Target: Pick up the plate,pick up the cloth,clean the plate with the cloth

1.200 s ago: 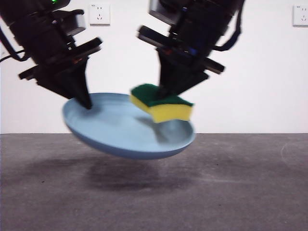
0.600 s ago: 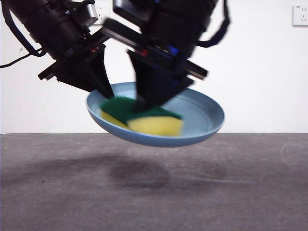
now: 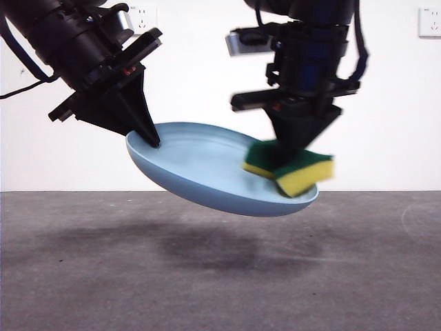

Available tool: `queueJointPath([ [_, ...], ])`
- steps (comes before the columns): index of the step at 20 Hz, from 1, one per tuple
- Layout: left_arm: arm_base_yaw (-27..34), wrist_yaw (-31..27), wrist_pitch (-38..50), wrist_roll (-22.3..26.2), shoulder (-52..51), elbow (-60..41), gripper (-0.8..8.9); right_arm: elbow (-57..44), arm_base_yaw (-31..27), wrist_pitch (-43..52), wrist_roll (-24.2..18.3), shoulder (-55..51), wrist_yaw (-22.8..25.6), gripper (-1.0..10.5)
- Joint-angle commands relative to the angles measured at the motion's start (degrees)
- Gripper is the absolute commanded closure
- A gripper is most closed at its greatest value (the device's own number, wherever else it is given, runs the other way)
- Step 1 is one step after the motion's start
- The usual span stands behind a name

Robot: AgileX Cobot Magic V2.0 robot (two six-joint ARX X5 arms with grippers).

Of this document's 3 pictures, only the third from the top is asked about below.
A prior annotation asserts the yellow sponge with green pad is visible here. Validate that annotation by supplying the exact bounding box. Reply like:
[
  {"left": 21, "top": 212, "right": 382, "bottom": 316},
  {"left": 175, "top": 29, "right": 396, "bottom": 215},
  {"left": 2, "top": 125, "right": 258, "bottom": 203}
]
[{"left": 242, "top": 139, "right": 336, "bottom": 199}]

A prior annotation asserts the blue round plate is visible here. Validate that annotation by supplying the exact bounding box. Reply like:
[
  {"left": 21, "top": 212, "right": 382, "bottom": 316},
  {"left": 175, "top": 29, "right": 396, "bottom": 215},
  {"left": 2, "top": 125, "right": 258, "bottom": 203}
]
[{"left": 125, "top": 121, "right": 320, "bottom": 218}]

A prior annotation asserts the pale grey left wrist camera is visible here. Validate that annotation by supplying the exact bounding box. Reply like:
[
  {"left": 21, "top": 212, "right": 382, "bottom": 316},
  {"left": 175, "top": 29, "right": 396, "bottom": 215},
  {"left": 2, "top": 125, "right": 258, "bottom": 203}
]
[{"left": 113, "top": 8, "right": 136, "bottom": 36}]

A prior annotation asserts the pale grey wrist camera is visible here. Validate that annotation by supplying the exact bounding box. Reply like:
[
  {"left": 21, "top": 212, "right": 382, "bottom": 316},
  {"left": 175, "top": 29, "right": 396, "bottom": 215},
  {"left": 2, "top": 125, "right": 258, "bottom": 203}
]
[
  {"left": 225, "top": 29, "right": 278, "bottom": 56},
  {"left": 113, "top": 8, "right": 136, "bottom": 36}
]

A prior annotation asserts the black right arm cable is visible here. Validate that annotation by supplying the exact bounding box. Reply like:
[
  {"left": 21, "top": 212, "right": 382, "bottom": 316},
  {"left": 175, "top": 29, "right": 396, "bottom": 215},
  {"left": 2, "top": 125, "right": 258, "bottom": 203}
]
[
  {"left": 351, "top": 0, "right": 370, "bottom": 82},
  {"left": 254, "top": 0, "right": 265, "bottom": 28}
]

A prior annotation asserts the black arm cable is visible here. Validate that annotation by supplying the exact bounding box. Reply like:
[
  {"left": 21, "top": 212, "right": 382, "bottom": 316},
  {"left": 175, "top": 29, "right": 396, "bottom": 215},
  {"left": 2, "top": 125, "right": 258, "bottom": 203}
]
[
  {"left": 0, "top": 15, "right": 58, "bottom": 101},
  {"left": 254, "top": 0, "right": 265, "bottom": 28},
  {"left": 351, "top": 0, "right": 370, "bottom": 82}
]

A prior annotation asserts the white wall socket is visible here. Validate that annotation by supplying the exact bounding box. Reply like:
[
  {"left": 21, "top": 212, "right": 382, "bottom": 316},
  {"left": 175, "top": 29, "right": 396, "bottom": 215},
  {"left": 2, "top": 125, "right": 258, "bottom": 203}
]
[
  {"left": 418, "top": 6, "right": 441, "bottom": 39},
  {"left": 129, "top": 4, "right": 158, "bottom": 37}
]

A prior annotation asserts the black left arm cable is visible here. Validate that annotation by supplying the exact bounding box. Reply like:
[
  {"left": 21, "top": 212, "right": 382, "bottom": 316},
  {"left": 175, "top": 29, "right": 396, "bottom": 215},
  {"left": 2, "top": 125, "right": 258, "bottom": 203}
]
[{"left": 0, "top": 15, "right": 58, "bottom": 101}]

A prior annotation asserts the pale grey right wrist camera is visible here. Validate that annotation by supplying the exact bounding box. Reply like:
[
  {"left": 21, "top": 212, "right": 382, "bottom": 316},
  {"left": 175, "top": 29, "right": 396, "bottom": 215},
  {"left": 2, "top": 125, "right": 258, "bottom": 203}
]
[{"left": 225, "top": 29, "right": 278, "bottom": 56}]

